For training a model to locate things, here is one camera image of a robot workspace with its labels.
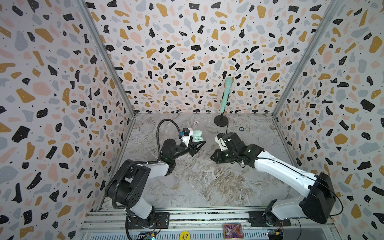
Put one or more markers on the mint green microphone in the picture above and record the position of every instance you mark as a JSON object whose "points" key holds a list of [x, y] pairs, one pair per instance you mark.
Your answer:
{"points": [[228, 85]]}

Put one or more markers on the pink square tag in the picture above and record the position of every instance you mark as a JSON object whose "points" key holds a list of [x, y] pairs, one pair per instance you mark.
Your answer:
{"points": [[233, 231]]}

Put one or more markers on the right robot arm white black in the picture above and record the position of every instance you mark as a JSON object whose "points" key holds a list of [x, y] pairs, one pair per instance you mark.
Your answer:
{"points": [[316, 193]]}

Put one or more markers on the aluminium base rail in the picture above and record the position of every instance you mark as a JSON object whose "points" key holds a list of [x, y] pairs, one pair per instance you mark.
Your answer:
{"points": [[203, 224]]}

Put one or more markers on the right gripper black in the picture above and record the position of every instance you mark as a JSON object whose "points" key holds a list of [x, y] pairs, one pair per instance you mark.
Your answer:
{"points": [[222, 153]]}

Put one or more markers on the mint green earbud case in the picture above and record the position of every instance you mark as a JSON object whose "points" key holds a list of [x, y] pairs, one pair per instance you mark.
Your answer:
{"points": [[197, 136]]}

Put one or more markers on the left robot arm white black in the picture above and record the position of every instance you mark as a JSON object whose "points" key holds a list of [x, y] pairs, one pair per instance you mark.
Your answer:
{"points": [[127, 185]]}

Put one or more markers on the black microphone stand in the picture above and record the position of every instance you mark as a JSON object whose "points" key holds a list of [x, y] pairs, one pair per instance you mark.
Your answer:
{"points": [[221, 120]]}

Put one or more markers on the yellow round sticker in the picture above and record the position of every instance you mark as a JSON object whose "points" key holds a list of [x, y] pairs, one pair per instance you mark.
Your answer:
{"points": [[185, 235]]}

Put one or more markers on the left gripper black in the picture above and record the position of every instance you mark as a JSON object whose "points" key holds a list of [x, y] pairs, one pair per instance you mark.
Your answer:
{"points": [[193, 150]]}

